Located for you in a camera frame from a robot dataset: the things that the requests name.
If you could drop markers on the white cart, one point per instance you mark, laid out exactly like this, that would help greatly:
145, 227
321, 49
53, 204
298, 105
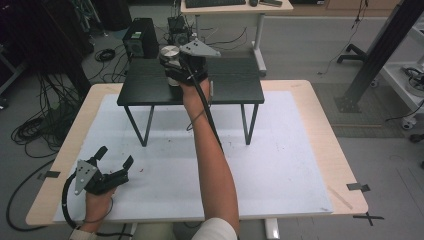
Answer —
400, 80

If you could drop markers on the black tape cross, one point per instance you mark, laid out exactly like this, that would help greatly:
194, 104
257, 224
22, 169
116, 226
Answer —
368, 217

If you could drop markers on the black computer tower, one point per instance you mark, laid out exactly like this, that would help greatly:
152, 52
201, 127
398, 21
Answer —
141, 38

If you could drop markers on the person's left hand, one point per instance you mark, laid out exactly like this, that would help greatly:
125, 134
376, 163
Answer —
97, 208

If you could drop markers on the black tape strip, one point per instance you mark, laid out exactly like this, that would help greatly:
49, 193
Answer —
358, 187
52, 174

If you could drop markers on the person's right hand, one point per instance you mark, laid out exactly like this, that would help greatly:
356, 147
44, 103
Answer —
195, 95

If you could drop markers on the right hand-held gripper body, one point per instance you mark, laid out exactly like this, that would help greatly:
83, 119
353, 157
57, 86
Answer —
196, 65

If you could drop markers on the dark flat device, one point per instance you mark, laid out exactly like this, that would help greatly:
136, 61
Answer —
270, 3

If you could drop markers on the black metal column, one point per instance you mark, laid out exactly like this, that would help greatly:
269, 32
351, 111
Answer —
376, 56

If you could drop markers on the light wooden desk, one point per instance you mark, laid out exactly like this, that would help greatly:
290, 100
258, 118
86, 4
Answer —
233, 9

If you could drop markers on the black keyboard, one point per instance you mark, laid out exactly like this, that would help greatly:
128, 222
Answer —
215, 2

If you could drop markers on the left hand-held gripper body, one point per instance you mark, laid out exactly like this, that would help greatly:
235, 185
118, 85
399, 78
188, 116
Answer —
100, 182

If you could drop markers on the black desktop shelf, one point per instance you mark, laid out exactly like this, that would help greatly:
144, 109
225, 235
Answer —
233, 83

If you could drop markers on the black stand base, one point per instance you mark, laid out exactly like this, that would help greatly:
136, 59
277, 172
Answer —
353, 53

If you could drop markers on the white board mat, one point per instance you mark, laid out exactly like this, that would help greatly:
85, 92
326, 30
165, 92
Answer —
273, 166

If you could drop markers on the black computer mouse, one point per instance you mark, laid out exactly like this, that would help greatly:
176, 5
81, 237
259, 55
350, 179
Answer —
253, 2

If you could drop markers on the person's left leg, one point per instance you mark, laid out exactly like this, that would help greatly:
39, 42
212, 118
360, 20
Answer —
155, 231

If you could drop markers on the open-frame computer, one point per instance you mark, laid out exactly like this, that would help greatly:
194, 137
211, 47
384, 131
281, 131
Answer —
178, 30

